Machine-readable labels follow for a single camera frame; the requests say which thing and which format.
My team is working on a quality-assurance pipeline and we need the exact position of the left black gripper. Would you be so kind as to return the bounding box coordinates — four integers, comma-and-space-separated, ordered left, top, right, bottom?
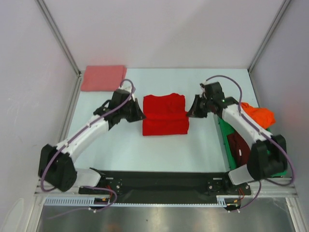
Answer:
119, 98, 146, 123

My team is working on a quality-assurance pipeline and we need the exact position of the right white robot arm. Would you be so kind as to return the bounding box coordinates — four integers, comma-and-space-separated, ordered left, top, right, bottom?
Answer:
187, 82, 288, 194

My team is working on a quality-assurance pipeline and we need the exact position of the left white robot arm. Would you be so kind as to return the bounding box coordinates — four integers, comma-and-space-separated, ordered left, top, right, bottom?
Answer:
38, 88, 146, 193

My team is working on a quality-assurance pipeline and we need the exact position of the green plastic bin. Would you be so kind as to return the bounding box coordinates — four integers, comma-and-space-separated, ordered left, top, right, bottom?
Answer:
218, 118, 288, 184

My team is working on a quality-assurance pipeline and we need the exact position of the folded pink t-shirt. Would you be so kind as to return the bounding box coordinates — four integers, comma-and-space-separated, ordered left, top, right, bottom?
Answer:
81, 65, 127, 92

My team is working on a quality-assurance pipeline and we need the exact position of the dark red t-shirt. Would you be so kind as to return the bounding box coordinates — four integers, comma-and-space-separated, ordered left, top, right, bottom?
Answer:
227, 132, 251, 168

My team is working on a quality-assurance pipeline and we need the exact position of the orange t-shirt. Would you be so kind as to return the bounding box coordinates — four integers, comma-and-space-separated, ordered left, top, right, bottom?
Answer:
241, 102, 276, 129

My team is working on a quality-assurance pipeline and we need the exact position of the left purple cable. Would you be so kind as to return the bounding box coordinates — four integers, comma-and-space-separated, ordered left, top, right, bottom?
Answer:
40, 79, 135, 192

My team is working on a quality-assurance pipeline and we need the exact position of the purple cable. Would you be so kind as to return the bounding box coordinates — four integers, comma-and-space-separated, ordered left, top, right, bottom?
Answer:
40, 79, 135, 192
204, 75, 296, 186

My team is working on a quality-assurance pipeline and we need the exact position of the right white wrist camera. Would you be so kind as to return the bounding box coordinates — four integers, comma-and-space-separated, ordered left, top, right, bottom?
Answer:
199, 83, 205, 98

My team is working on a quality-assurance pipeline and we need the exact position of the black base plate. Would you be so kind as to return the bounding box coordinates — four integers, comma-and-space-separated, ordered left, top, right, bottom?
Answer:
78, 170, 247, 203

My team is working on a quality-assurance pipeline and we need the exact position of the left aluminium side rail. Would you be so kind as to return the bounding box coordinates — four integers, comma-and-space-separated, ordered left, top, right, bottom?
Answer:
58, 71, 84, 143

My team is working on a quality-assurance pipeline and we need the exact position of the slotted cable duct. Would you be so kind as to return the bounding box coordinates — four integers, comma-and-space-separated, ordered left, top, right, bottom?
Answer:
44, 196, 240, 207

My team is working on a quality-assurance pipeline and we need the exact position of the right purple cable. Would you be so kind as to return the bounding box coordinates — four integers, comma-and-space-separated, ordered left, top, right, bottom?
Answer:
204, 75, 296, 186

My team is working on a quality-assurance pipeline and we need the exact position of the aluminium front rail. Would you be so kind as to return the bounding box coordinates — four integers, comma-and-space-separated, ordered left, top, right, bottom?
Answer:
34, 180, 297, 198

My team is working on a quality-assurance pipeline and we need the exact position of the left aluminium frame post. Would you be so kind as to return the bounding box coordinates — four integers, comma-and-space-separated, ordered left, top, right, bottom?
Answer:
35, 0, 81, 77

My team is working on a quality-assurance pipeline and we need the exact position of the aluminium frame post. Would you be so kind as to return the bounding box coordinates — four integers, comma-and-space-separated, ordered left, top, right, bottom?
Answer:
35, 0, 81, 77
247, 0, 293, 75

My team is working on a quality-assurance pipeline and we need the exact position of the right aluminium frame post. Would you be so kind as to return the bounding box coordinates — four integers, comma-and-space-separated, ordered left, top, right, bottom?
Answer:
247, 0, 293, 75

